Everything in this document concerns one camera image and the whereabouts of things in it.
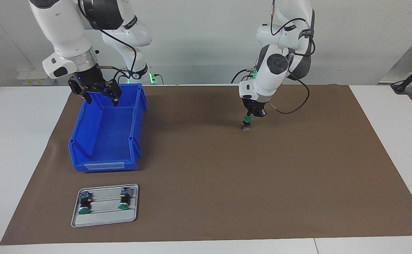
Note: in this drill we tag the grey metal tray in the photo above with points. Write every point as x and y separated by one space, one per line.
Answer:
103 218

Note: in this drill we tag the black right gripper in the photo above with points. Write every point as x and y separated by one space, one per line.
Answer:
91 82

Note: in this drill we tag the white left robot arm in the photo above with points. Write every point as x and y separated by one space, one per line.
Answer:
262 81

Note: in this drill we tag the blue plastic storage bin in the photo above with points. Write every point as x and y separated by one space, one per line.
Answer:
110 141

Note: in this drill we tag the brown table mat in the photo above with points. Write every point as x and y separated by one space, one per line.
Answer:
227 194

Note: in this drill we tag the green push button switch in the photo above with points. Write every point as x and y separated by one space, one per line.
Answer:
83 204
124 200
246 125

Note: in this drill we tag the white cardboard box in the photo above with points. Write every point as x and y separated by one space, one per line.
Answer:
28 76

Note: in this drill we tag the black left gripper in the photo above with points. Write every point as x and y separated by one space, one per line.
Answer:
255 106

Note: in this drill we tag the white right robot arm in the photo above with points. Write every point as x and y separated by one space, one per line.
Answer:
61 31

